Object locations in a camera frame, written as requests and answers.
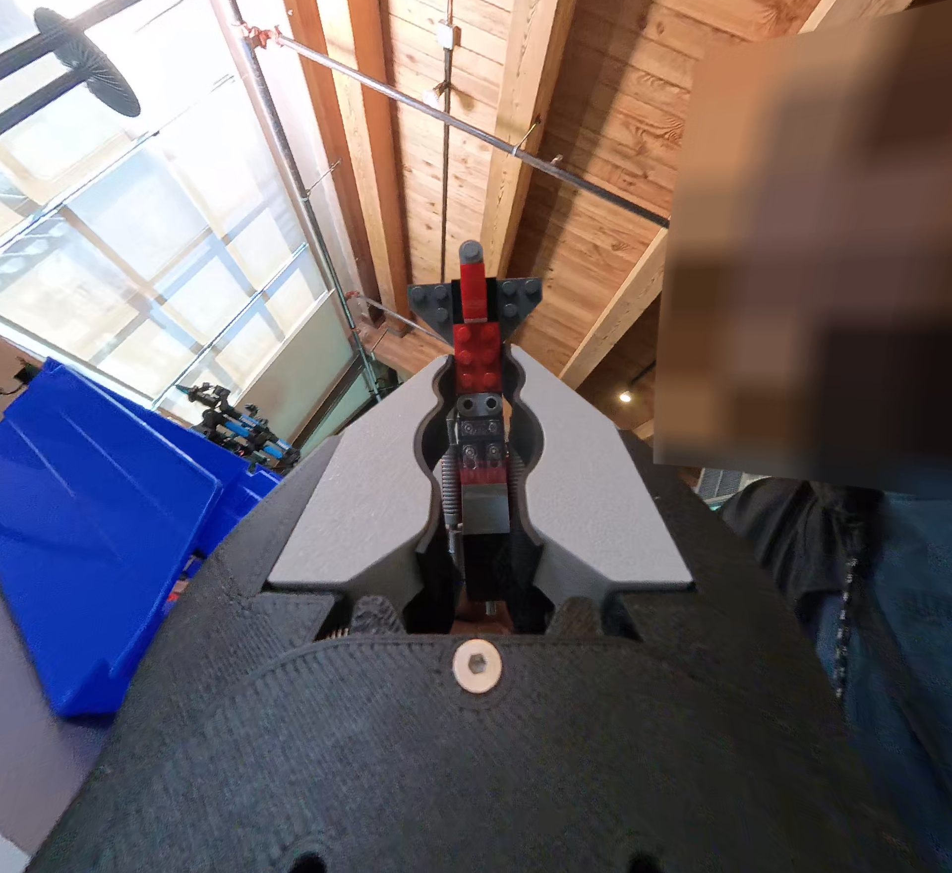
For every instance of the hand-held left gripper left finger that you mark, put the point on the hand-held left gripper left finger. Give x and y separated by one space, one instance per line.
357 508

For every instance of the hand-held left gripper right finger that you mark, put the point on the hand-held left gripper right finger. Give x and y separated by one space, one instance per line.
602 508

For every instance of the grey winged toy brick model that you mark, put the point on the grey winged toy brick model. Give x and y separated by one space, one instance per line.
476 352

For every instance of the blue plastic bin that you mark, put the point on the blue plastic bin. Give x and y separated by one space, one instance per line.
97 516

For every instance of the person's dark jacket torso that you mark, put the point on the person's dark jacket torso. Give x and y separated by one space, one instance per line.
907 627

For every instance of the metal ceiling pipe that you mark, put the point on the metal ceiling pipe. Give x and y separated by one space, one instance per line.
286 159
476 132

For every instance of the black round fan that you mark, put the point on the black round fan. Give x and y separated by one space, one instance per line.
89 62

